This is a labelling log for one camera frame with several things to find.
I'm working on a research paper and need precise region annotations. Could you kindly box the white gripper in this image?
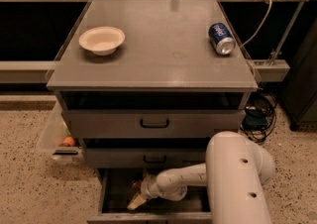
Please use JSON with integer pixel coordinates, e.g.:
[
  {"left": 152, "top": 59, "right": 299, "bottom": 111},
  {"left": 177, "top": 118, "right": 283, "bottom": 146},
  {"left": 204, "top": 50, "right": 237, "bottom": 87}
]
[{"left": 127, "top": 168, "right": 161, "bottom": 210}]

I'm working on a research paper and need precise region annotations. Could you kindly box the red coke can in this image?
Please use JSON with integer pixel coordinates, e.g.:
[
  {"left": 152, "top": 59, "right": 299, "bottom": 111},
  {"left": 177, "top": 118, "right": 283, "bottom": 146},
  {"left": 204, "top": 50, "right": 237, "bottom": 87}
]
[{"left": 132, "top": 180, "right": 142, "bottom": 189}]

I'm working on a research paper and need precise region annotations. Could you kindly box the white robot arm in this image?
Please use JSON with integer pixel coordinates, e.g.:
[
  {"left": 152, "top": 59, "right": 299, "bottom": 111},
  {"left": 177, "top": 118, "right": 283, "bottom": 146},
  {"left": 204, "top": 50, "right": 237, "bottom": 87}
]
[{"left": 128, "top": 131, "right": 275, "bottom": 224}]

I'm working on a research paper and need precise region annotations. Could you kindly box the grey open bottom drawer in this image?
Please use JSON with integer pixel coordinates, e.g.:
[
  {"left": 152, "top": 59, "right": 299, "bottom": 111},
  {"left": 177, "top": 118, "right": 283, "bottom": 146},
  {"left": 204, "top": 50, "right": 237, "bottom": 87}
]
[{"left": 87, "top": 168, "right": 215, "bottom": 224}]

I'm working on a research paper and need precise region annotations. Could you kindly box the grey middle drawer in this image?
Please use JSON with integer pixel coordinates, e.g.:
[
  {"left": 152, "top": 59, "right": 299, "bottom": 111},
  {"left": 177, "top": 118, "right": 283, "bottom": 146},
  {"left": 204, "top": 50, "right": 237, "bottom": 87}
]
[{"left": 83, "top": 149, "right": 206, "bottom": 168}]

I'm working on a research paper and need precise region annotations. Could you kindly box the grey top drawer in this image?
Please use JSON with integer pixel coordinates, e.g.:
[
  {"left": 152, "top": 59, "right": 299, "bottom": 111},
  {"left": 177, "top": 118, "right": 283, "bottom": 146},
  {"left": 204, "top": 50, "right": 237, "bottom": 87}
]
[{"left": 62, "top": 110, "right": 245, "bottom": 139}]

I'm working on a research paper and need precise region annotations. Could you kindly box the grey drawer cabinet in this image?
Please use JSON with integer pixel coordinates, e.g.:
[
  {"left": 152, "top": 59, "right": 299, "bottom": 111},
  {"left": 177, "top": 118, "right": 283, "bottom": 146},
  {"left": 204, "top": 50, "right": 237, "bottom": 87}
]
[{"left": 46, "top": 0, "right": 259, "bottom": 224}]

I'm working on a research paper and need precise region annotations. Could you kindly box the blue pepsi can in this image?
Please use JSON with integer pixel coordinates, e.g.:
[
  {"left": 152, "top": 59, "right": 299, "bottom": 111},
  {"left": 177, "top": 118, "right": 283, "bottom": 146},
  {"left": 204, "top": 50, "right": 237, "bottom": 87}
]
[{"left": 208, "top": 23, "right": 236, "bottom": 56}]

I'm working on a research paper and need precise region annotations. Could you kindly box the orange fruit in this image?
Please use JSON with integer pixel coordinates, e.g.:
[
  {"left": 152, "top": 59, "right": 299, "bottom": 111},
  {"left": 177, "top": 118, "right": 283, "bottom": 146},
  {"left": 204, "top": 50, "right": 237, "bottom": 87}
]
[{"left": 62, "top": 137, "right": 75, "bottom": 147}]

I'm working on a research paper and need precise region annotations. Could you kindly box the clear plastic storage bin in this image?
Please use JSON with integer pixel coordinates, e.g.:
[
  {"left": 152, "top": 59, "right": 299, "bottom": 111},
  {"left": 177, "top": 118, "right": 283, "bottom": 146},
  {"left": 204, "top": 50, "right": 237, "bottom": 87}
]
[{"left": 37, "top": 103, "right": 83, "bottom": 164}]

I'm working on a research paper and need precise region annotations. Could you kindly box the blue box on floor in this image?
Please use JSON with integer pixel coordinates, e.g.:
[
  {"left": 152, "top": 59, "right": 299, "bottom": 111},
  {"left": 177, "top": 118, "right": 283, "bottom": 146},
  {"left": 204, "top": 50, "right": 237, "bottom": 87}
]
[{"left": 243, "top": 114, "right": 268, "bottom": 131}]

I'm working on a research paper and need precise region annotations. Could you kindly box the white paper bowl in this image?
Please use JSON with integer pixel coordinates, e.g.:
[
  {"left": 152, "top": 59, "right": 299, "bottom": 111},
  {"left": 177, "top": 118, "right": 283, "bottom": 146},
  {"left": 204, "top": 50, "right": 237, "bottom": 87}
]
[{"left": 78, "top": 27, "right": 126, "bottom": 56}]

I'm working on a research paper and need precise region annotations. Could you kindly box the dark grey cabinet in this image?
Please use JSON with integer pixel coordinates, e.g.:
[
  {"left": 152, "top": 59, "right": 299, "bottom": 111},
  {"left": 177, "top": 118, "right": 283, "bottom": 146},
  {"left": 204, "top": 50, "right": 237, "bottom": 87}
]
[{"left": 281, "top": 19, "right": 317, "bottom": 131}]

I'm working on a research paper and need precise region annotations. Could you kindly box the metal diagonal pole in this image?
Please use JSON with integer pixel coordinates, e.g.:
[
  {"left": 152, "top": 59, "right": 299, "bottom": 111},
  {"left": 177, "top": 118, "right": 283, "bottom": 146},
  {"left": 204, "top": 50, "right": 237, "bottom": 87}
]
[{"left": 265, "top": 0, "right": 307, "bottom": 65}]

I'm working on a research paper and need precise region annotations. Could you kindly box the black cable bundle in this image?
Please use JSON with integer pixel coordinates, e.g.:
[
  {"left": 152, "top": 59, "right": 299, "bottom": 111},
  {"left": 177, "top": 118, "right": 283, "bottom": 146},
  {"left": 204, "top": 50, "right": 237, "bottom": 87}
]
[{"left": 239, "top": 91, "right": 278, "bottom": 145}]

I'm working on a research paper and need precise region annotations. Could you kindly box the white power cable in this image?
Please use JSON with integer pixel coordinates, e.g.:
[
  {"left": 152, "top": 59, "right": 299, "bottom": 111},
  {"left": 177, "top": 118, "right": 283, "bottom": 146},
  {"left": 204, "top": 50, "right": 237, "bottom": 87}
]
[{"left": 239, "top": 0, "right": 273, "bottom": 50}]

